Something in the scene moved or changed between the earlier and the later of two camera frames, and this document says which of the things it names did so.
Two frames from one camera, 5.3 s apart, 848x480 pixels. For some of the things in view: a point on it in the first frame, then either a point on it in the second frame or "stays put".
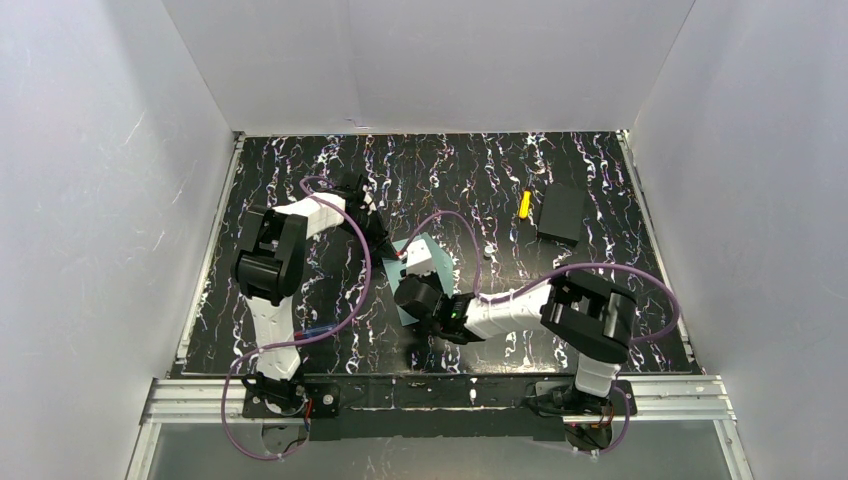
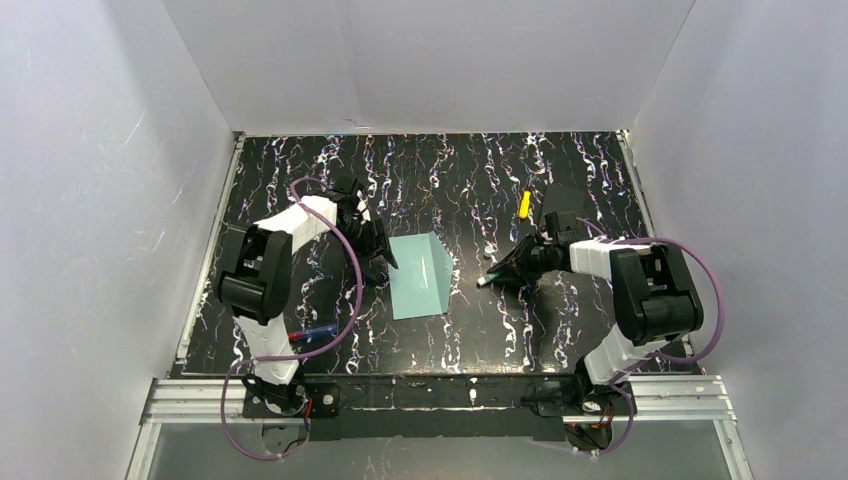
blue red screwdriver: [314, 331] stays put
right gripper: [403, 273] → [527, 255]
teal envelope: [393, 267] stays put
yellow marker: [524, 207] stays put
